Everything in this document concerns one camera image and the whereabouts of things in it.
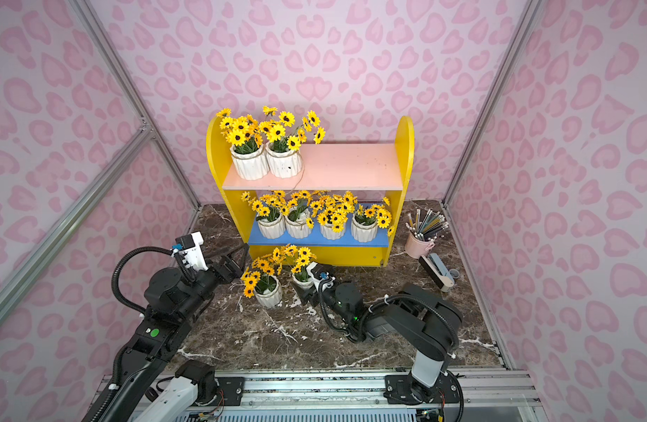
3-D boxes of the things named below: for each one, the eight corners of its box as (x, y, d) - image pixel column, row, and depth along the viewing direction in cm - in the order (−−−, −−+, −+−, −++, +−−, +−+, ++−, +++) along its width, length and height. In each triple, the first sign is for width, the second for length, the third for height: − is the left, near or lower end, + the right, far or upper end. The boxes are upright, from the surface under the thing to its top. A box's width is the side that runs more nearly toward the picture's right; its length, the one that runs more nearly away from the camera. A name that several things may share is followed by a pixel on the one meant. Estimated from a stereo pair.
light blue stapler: (443, 293, 93) (446, 289, 91) (419, 260, 102) (421, 255, 100) (456, 287, 95) (459, 283, 92) (431, 255, 104) (433, 250, 101)
